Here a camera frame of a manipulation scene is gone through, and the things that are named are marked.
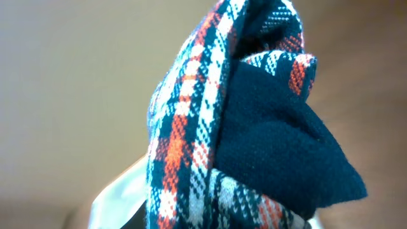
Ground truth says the red navy plaid shirt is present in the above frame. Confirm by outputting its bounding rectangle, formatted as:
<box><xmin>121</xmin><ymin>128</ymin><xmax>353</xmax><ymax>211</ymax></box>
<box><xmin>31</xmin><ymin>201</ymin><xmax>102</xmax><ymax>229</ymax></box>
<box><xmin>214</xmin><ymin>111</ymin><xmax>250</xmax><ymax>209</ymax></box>
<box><xmin>146</xmin><ymin>0</ymin><xmax>367</xmax><ymax>229</ymax></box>

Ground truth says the clear plastic storage bin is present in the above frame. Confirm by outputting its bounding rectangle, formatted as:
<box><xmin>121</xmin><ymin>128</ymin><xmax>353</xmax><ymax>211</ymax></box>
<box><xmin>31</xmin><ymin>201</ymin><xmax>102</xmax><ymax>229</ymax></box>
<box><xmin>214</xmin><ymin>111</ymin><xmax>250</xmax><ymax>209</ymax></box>
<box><xmin>88</xmin><ymin>156</ymin><xmax>147</xmax><ymax>229</ymax></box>

